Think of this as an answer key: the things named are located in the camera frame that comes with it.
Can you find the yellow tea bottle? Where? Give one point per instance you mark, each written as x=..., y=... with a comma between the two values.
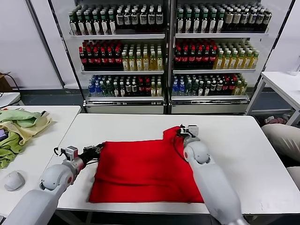
x=132, y=64
x=159, y=90
x=240, y=62
x=160, y=64
x=238, y=89
x=153, y=64
x=146, y=64
x=234, y=62
x=227, y=62
x=125, y=64
x=254, y=62
x=139, y=64
x=247, y=62
x=153, y=90
x=220, y=62
x=244, y=89

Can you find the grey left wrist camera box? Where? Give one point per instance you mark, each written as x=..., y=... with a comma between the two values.
x=71, y=152

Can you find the pink white cloth pile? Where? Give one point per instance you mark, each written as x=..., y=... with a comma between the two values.
x=276, y=120

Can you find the green cap dark bottle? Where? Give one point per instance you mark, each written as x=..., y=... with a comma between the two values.
x=105, y=26
x=220, y=25
x=180, y=25
x=196, y=25
x=188, y=25
x=212, y=25
x=89, y=27
x=113, y=26
x=81, y=27
x=73, y=27
x=97, y=26
x=204, y=25

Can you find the dark tea bottle white label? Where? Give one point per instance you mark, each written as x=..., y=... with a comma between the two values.
x=143, y=21
x=159, y=20
x=120, y=21
x=127, y=21
x=151, y=21
x=135, y=21

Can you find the red cap cola bottle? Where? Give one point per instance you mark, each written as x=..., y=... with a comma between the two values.
x=232, y=88
x=185, y=59
x=178, y=59
x=226, y=88
x=104, y=61
x=199, y=59
x=206, y=59
x=141, y=90
x=90, y=61
x=118, y=61
x=213, y=59
x=111, y=61
x=82, y=61
x=97, y=61
x=192, y=59
x=147, y=90

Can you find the drinks display cooler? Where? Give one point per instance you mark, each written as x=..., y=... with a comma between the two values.
x=211, y=109
x=124, y=109

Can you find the white table with legs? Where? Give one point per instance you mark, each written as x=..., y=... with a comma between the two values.
x=280, y=82

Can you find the cream yellow garment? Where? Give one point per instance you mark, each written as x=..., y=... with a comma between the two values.
x=31, y=134

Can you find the brown tea bottle white label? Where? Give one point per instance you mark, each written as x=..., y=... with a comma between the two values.
x=219, y=89
x=128, y=90
x=134, y=90
x=213, y=89

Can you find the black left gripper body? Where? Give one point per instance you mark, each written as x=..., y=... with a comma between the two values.
x=91, y=155

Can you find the blue label water bottle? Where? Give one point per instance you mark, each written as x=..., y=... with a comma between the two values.
x=92, y=91
x=175, y=89
x=98, y=91
x=182, y=89

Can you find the light green garment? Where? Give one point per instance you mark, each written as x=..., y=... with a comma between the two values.
x=25, y=122

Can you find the olive green garment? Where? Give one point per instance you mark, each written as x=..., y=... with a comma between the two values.
x=9, y=146

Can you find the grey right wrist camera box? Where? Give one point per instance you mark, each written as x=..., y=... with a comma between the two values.
x=193, y=131

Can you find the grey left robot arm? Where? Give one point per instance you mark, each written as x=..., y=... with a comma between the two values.
x=56, y=175

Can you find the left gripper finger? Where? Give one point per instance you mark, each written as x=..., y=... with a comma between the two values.
x=89, y=147

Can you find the grey metal wall post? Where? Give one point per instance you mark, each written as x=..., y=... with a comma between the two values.
x=44, y=42

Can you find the beige trouser leg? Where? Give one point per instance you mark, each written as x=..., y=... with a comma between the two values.
x=283, y=141
x=294, y=175

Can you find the grey computer mouse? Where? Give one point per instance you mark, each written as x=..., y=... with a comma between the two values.
x=13, y=180

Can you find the red t-shirt bear print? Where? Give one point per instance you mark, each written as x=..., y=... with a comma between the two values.
x=140, y=171

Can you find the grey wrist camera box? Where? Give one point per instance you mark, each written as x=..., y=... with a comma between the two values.
x=193, y=131
x=71, y=152

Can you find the dark tea bottle beige label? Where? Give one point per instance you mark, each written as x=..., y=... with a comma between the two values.
x=244, y=19
x=260, y=20
x=228, y=19
x=236, y=19
x=267, y=20
x=252, y=19

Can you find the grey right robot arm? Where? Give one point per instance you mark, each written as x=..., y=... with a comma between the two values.
x=211, y=178

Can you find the brown cardboard box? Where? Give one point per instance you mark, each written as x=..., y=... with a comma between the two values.
x=3, y=82

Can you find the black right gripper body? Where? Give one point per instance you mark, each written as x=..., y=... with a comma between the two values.
x=181, y=131

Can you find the dark drink bottle white cap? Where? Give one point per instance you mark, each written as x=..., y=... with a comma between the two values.
x=122, y=91
x=207, y=89
x=116, y=91
x=201, y=89

